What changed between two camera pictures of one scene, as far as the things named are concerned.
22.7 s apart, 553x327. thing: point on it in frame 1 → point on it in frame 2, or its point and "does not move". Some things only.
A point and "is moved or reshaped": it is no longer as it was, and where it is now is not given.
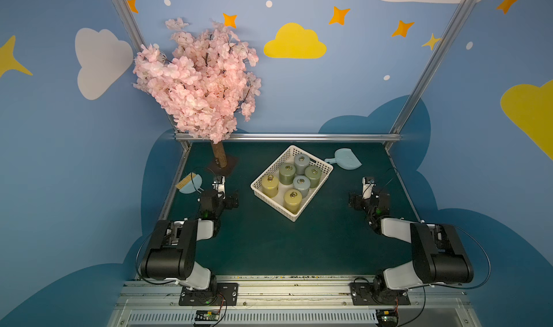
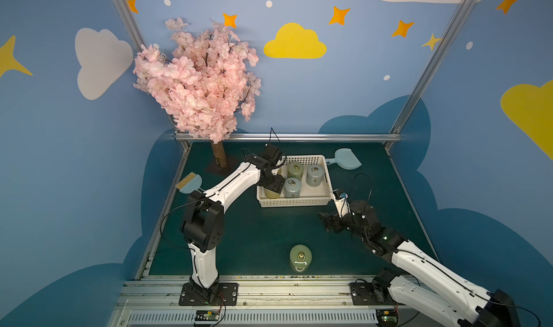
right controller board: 387,317 does not move
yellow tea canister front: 293,200 → 271,194
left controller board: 207,317 does not move
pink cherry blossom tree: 204,85 does not move
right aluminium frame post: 394,137 does not move
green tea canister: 315,173 → 300,258
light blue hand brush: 189,184 does not move
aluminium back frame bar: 312,137 does not move
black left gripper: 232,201 → 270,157
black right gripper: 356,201 → 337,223
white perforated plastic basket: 289,184 is moved or reshaped
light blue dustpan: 345,158 does not move
